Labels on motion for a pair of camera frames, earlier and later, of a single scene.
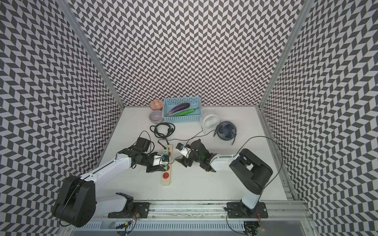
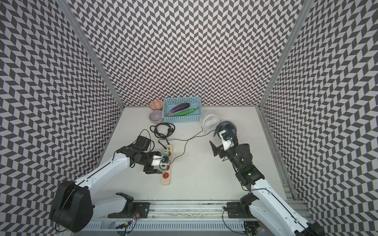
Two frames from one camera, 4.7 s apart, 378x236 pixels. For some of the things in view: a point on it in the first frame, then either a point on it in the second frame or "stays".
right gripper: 184,162 to 214,149
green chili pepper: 186,111 stays
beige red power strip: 166,176 stays
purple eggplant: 178,107 stays
